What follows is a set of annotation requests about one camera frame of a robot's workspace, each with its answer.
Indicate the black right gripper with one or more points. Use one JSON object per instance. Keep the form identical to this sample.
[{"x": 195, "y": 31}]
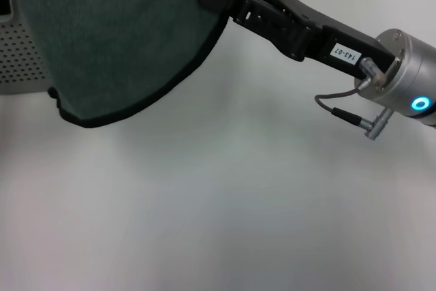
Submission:
[{"x": 340, "y": 39}]

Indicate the dark green towel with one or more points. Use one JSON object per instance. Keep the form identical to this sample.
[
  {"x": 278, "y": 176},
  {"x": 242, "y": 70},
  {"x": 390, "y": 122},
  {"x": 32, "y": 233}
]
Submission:
[{"x": 119, "y": 42}]

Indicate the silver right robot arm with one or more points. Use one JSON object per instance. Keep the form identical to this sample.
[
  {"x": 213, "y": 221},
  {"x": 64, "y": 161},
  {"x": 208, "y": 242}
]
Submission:
[{"x": 408, "y": 73}]

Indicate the grey perforated plastic storage box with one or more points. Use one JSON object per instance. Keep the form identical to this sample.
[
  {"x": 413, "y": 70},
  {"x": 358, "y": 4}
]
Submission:
[{"x": 20, "y": 66}]

